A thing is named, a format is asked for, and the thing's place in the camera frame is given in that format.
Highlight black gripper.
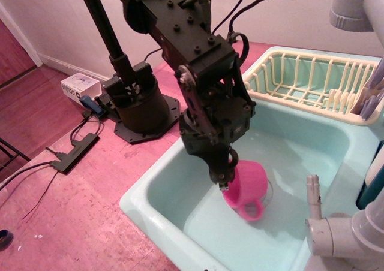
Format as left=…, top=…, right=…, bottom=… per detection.
left=179, top=82, right=255, bottom=190

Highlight pink plastic cup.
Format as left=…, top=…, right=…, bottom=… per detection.
left=222, top=160, right=268, bottom=221

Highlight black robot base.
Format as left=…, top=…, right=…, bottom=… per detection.
left=84, top=0, right=179, bottom=144

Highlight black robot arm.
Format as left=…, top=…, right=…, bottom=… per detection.
left=120, top=0, right=256, bottom=190

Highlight teal toy sink basin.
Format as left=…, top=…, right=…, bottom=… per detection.
left=120, top=97, right=383, bottom=270

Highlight cream dish drying rack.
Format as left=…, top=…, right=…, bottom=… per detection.
left=243, top=47, right=383, bottom=125

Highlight grey toy faucet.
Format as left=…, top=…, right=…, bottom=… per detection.
left=305, top=0, right=383, bottom=270

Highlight black usb hub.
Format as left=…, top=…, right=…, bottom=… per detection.
left=46, top=133, right=100, bottom=174

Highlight blue clamp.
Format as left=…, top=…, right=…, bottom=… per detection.
left=79, top=95, right=106, bottom=118

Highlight purple utensils in rack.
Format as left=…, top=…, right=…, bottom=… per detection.
left=360, top=58, right=383, bottom=121

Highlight white cardboard box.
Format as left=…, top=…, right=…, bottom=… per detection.
left=61, top=73, right=102, bottom=105

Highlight black power cable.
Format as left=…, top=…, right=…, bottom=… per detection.
left=143, top=0, right=289, bottom=62

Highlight black ring object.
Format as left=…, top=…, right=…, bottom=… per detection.
left=0, top=229, right=14, bottom=251

